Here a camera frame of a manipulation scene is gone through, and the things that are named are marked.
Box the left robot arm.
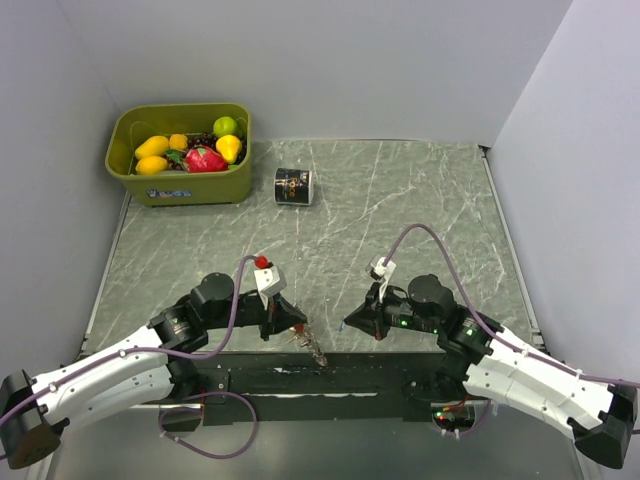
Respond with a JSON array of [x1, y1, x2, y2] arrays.
[[1, 270, 308, 470]]

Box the black paper cup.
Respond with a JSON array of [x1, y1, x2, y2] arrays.
[[273, 168, 314, 206]]

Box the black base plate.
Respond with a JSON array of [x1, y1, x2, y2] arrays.
[[137, 352, 494, 427]]

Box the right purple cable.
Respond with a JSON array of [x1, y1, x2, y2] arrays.
[[384, 223, 640, 441]]

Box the olive green plastic bin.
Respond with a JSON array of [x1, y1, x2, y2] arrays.
[[105, 103, 252, 207]]

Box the green lime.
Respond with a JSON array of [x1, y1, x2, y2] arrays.
[[213, 116, 238, 138]]

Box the small orange fruit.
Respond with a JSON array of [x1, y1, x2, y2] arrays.
[[168, 134, 189, 151]]

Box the yellow mango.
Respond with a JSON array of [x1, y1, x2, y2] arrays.
[[134, 135, 169, 160], [135, 155, 169, 176]]

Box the yellow mango upper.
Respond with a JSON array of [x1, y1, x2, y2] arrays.
[[134, 135, 169, 160]]

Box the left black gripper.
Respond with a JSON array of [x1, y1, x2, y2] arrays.
[[205, 290, 307, 340]]

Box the yellow mango lower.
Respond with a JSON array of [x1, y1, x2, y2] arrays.
[[135, 155, 169, 176]]

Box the large silver keyring with rings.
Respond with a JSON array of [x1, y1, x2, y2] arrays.
[[289, 323, 328, 368]]

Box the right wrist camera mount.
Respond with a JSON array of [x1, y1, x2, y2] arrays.
[[366, 256, 396, 299]]

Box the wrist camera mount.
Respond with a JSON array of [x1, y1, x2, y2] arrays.
[[366, 256, 396, 299], [253, 255, 287, 298]]

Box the dark cherries bunch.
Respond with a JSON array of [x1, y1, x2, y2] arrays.
[[163, 133, 248, 173]]

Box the yellow pear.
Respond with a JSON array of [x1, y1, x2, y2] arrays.
[[216, 134, 243, 165]]

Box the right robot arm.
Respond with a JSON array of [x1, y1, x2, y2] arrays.
[[344, 275, 639, 469]]

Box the red dragon fruit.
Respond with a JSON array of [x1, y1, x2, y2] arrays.
[[185, 146, 228, 173]]

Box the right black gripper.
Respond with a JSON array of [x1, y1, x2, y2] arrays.
[[344, 280, 440, 340]]

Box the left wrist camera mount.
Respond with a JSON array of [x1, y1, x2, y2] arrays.
[[253, 255, 287, 298]]

